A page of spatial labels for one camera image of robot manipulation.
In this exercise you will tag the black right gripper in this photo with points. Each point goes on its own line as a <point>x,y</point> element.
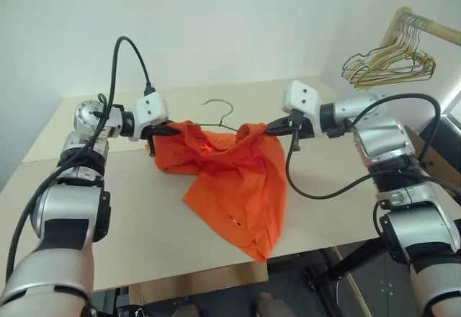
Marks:
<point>302,128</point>

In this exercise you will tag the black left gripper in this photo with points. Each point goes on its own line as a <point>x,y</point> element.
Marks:
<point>158,127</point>

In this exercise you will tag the orange cloth garment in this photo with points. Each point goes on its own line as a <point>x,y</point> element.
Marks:
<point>234,187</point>

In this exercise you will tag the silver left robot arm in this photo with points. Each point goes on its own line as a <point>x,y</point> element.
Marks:
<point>68,209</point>

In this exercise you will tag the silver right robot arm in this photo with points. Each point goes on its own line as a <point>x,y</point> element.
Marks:
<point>381,133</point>

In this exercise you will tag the brown cardboard box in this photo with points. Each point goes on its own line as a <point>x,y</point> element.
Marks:
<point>443,173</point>

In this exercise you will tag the wooden slat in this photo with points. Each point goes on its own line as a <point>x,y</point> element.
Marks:
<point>358,297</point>

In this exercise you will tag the wooden clothes rack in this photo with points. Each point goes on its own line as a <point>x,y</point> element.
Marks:
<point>443,30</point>

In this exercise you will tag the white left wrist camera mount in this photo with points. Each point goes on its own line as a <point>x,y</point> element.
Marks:
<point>149,110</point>

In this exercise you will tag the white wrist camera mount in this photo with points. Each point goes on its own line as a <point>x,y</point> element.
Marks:
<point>302,97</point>
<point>149,110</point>

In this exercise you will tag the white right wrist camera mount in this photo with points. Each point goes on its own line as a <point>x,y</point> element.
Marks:
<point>302,97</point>

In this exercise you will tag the black metal table frame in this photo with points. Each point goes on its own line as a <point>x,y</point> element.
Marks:
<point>353,263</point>

